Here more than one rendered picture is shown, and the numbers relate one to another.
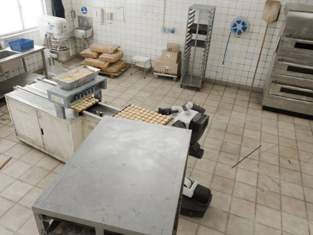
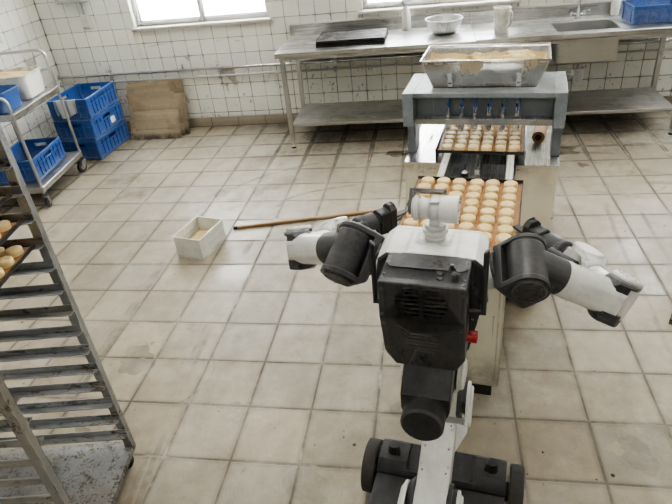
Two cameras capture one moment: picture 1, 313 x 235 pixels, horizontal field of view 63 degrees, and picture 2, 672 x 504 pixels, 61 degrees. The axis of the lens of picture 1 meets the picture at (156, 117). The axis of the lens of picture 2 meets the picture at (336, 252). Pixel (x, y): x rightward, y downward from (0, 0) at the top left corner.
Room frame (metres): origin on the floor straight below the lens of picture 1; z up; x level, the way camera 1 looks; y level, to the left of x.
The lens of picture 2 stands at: (1.90, -1.47, 1.98)
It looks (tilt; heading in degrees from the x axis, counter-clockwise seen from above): 32 degrees down; 82
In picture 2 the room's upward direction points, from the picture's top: 6 degrees counter-clockwise
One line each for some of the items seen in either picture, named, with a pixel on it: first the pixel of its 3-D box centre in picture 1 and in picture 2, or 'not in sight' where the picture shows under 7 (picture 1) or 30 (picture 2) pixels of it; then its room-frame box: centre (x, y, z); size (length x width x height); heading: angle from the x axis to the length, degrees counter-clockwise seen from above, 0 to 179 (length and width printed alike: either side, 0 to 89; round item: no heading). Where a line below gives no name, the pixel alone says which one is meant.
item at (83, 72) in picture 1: (78, 76); (486, 61); (3.03, 1.02, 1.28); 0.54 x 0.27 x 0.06; 152
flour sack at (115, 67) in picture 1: (113, 65); not in sight; (6.50, 1.21, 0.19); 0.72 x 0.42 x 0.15; 165
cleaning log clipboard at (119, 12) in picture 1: (120, 14); not in sight; (7.09, 1.11, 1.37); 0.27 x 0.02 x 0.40; 70
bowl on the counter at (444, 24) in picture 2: not in sight; (444, 25); (3.75, 3.49, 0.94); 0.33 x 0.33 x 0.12
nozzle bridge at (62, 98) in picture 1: (79, 95); (483, 117); (3.03, 1.03, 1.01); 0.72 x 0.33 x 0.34; 152
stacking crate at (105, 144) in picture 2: not in sight; (96, 139); (0.40, 4.49, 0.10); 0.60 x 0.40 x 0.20; 68
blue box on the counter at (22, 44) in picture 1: (22, 44); (652, 10); (5.32, 2.90, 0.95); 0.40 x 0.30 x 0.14; 163
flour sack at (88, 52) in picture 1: (94, 51); not in sight; (6.69, 1.74, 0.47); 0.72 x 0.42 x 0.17; 161
